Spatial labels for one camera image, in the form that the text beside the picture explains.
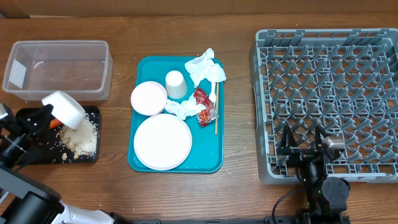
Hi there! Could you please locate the white plastic fork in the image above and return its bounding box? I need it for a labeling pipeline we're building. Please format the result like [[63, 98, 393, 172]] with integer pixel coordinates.
[[208, 82, 216, 104]]

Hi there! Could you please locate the red snack wrapper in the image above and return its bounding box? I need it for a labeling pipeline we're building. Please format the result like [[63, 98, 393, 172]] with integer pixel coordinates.
[[193, 87, 217, 127]]

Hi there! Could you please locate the teal serving tray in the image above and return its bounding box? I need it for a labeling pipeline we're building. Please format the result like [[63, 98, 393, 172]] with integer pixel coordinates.
[[127, 56, 224, 174]]

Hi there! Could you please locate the pile of rice and peanuts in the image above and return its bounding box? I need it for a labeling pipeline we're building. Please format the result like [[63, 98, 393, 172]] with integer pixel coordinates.
[[61, 119, 96, 156]]

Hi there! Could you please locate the large white plate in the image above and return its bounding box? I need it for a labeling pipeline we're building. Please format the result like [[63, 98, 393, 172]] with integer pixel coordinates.
[[133, 113, 193, 171]]

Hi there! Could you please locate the clear plastic bin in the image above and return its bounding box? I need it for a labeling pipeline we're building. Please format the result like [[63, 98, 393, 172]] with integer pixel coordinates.
[[2, 40, 113, 101]]

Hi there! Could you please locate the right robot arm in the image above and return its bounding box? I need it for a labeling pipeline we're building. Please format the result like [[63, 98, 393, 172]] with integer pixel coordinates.
[[272, 124, 351, 223]]

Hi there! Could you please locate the crumpled white napkin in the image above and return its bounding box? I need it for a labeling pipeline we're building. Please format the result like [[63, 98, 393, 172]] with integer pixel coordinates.
[[184, 48, 226, 87], [165, 95, 203, 120]]

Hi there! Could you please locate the crumpled white napkin top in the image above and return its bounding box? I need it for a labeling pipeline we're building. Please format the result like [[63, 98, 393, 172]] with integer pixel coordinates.
[[184, 48, 226, 87]]

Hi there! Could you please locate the wooden chopstick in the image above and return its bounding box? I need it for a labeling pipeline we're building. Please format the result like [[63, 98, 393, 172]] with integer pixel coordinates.
[[215, 83, 220, 135]]

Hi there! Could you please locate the grey dishwasher rack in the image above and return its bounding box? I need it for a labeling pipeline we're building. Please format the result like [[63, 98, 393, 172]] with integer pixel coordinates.
[[249, 28, 397, 184]]

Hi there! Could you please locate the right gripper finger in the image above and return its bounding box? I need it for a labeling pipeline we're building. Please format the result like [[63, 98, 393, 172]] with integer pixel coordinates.
[[315, 124, 329, 150], [278, 124, 298, 150]]

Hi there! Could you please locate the white bowl with peanuts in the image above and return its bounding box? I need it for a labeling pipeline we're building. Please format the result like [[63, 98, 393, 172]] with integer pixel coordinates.
[[42, 91, 86, 129]]

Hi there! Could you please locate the crumpled white napkin middle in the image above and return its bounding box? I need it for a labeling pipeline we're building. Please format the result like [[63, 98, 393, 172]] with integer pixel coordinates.
[[165, 95, 203, 120]]

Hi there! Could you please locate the black plastic tray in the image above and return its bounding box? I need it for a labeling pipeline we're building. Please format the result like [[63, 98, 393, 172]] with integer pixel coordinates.
[[17, 106, 101, 165]]

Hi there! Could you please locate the orange carrot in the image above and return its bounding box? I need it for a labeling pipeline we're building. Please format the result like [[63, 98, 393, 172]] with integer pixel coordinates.
[[49, 119, 63, 129]]

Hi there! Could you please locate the white paper cup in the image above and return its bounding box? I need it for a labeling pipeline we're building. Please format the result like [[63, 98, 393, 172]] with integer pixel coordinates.
[[165, 70, 187, 99]]

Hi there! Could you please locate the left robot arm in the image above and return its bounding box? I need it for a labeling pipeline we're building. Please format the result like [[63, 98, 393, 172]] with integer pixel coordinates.
[[1, 103, 131, 224]]

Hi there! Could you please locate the pink bowl with food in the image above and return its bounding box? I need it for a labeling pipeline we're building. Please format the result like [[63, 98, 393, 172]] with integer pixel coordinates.
[[131, 81, 167, 116]]

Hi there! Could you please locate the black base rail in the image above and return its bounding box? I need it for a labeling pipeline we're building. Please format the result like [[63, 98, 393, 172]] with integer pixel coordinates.
[[129, 216, 351, 224]]

